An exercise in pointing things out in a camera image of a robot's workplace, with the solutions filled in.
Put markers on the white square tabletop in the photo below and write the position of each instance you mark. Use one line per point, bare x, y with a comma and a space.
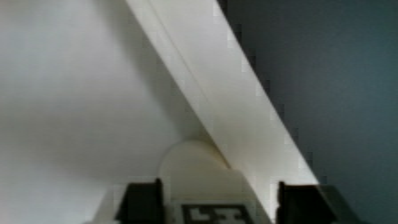
125, 78

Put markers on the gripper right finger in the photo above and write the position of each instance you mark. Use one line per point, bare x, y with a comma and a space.
306, 205

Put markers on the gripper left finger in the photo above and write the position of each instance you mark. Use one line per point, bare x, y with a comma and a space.
141, 208

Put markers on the white leg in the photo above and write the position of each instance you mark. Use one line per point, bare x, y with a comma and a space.
208, 196

